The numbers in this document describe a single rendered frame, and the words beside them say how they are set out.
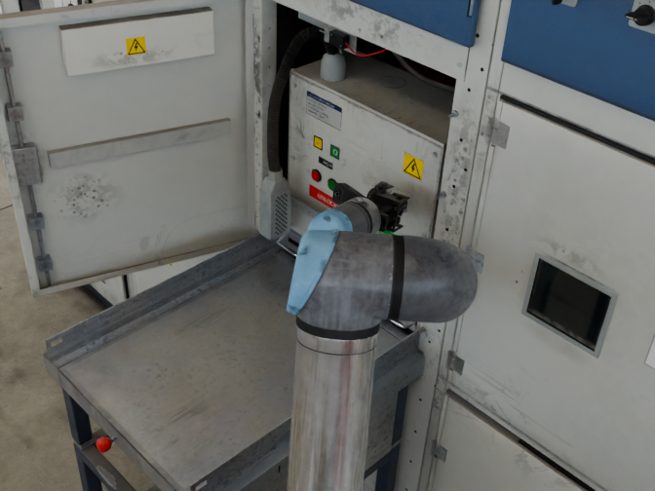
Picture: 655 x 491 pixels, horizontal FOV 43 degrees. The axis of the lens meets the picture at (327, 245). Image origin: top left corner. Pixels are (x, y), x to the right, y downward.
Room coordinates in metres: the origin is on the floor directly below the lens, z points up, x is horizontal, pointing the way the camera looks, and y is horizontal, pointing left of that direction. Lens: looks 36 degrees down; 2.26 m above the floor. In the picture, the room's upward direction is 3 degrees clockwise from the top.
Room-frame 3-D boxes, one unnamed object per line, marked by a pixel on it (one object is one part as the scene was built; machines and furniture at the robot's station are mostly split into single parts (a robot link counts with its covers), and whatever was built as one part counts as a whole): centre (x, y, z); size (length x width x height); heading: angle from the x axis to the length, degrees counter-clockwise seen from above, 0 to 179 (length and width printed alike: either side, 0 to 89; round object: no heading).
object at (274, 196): (1.83, 0.14, 1.04); 0.08 x 0.05 x 0.17; 136
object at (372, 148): (1.73, -0.06, 1.15); 0.48 x 0.01 x 0.48; 46
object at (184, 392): (1.46, 0.21, 0.82); 0.68 x 0.62 x 0.06; 136
